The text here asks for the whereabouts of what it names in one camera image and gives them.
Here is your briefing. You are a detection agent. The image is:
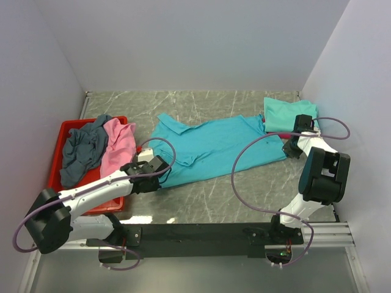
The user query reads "aluminium frame rail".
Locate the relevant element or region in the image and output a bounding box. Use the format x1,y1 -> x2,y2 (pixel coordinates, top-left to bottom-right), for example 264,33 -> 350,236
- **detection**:
32,222 -> 357,251

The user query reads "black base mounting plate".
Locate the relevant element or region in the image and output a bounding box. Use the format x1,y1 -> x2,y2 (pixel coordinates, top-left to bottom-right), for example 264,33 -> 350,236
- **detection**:
85,222 -> 305,263

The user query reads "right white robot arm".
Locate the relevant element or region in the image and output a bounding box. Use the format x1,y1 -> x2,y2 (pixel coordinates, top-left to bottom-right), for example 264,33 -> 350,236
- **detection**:
268,114 -> 351,244

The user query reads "cyan blue t-shirt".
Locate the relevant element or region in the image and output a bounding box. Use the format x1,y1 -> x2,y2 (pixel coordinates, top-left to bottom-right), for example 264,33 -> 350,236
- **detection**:
148,114 -> 286,188

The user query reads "folded magenta t-shirt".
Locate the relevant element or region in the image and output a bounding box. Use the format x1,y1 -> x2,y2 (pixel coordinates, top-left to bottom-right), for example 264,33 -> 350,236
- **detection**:
261,118 -> 294,140

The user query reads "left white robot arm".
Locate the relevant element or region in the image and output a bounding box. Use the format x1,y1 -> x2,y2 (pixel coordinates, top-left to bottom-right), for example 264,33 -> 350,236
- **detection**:
24,156 -> 169,254

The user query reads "pink t-shirt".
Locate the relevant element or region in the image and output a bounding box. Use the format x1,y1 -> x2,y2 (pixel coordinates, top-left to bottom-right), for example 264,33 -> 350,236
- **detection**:
100,118 -> 136,178

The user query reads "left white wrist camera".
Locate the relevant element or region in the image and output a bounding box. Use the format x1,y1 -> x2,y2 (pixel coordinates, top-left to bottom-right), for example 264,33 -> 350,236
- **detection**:
134,146 -> 154,162

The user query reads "red plastic bin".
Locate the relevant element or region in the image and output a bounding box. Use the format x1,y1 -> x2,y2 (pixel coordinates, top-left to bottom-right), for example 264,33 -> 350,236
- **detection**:
47,118 -> 125,215

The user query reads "dark grey t-shirt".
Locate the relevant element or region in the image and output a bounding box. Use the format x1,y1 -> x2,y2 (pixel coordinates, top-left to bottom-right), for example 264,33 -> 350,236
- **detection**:
60,114 -> 112,189

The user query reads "folded mint green t-shirt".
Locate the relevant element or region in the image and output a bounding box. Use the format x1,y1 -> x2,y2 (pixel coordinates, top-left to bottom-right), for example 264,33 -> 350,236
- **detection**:
264,97 -> 318,132

